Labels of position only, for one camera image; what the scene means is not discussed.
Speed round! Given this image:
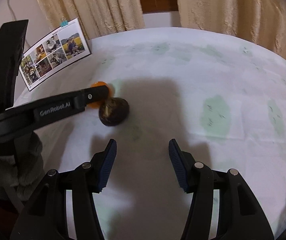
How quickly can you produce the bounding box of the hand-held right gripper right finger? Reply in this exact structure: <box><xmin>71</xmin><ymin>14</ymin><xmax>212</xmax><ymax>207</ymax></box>
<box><xmin>168</xmin><ymin>139</ymin><xmax>275</xmax><ymax>240</ymax></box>

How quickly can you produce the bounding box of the dark brown avocado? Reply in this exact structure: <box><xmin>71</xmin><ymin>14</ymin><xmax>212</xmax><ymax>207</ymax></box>
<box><xmin>98</xmin><ymin>97</ymin><xmax>130</xmax><ymax>126</ymax></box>

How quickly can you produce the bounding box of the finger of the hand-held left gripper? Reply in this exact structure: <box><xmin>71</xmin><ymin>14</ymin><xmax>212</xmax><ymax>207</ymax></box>
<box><xmin>73</xmin><ymin>85</ymin><xmax>109</xmax><ymax>107</ymax></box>

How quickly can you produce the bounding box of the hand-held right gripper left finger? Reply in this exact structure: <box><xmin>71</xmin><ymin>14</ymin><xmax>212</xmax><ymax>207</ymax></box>
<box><xmin>10</xmin><ymin>139</ymin><xmax>117</xmax><ymax>240</ymax></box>

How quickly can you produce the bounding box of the yellowish orange fruit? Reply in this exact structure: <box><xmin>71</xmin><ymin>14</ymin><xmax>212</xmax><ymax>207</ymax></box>
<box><xmin>86</xmin><ymin>80</ymin><xmax>114</xmax><ymax>109</ymax></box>

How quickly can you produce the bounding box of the photo collage card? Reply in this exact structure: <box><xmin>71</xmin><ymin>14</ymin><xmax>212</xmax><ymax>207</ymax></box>
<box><xmin>19</xmin><ymin>18</ymin><xmax>91</xmax><ymax>92</ymax></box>

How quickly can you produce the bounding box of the cream curtain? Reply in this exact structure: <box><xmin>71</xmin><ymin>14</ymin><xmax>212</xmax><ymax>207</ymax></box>
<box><xmin>174</xmin><ymin>0</ymin><xmax>286</xmax><ymax>73</ymax></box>
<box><xmin>31</xmin><ymin>0</ymin><xmax>145</xmax><ymax>40</ymax></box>

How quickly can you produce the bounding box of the white wall cable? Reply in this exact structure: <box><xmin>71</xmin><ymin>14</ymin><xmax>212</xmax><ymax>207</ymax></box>
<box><xmin>6</xmin><ymin>0</ymin><xmax>21</xmax><ymax>22</ymax></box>

